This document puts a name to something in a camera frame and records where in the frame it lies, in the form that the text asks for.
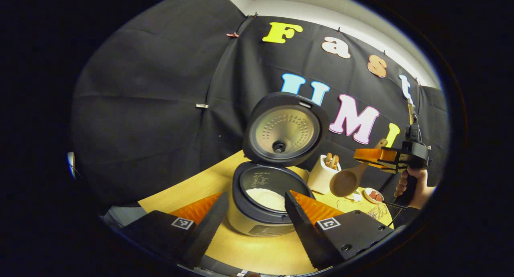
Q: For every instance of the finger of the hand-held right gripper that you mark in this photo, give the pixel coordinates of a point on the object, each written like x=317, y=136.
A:
x=385, y=168
x=373, y=154

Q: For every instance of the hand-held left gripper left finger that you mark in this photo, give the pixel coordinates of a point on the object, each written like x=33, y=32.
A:
x=204, y=233

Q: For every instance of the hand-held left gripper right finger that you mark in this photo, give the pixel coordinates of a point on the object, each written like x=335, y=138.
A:
x=305, y=233

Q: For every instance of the wooden spoon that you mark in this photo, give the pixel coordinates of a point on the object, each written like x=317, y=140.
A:
x=345, y=182

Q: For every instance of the dark grey rice cooker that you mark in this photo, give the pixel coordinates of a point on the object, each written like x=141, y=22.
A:
x=249, y=220

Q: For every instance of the clear box of rice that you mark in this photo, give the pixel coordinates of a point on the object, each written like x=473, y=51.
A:
x=353, y=206

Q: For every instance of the white rice layer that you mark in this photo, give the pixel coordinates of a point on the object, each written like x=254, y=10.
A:
x=267, y=198

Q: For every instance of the round white plate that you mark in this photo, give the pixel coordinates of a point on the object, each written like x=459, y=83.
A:
x=367, y=196

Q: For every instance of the toasted bread slice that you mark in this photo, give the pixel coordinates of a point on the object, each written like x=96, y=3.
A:
x=335, y=161
x=328, y=159

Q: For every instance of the white divided bean dish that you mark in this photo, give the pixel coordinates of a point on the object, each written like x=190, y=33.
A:
x=355, y=196

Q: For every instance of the white toaster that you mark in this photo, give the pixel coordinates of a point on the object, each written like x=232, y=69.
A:
x=319, y=180

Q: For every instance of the black backdrop cloth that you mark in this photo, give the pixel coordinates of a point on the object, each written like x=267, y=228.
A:
x=140, y=108

